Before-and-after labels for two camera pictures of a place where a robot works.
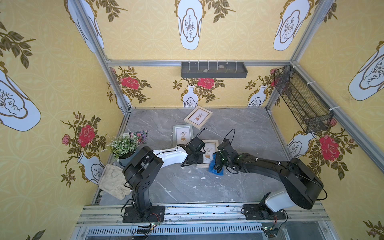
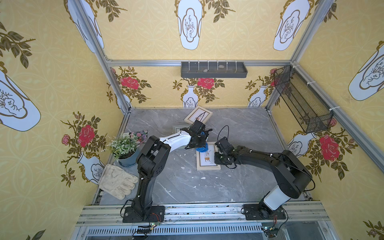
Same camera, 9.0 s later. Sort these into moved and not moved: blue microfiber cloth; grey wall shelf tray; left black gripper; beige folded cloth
Moved: blue microfiber cloth; left black gripper
Not moved: beige folded cloth; grey wall shelf tray
